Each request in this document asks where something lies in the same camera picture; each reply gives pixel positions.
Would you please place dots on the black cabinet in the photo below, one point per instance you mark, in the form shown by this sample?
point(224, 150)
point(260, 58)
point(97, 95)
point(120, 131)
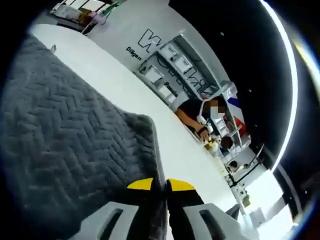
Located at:
point(67, 25)

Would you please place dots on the grey towel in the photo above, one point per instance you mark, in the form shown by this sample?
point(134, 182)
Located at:
point(62, 125)

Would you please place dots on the shelf with white bins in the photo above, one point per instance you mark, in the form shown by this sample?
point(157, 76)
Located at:
point(181, 63)

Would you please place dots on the red blue wall banner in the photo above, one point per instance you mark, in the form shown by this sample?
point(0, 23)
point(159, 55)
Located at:
point(237, 117)

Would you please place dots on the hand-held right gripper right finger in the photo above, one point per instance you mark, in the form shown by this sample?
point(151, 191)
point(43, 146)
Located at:
point(195, 220)

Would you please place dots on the purple foam roll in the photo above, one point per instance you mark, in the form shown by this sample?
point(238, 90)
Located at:
point(98, 17)

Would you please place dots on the cardboard box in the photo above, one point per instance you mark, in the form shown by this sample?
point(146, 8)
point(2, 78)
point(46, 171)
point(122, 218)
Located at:
point(85, 15)

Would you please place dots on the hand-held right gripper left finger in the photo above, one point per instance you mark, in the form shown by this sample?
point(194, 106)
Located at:
point(112, 222)

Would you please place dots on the white equipment box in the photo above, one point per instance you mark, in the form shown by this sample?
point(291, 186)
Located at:
point(65, 11)

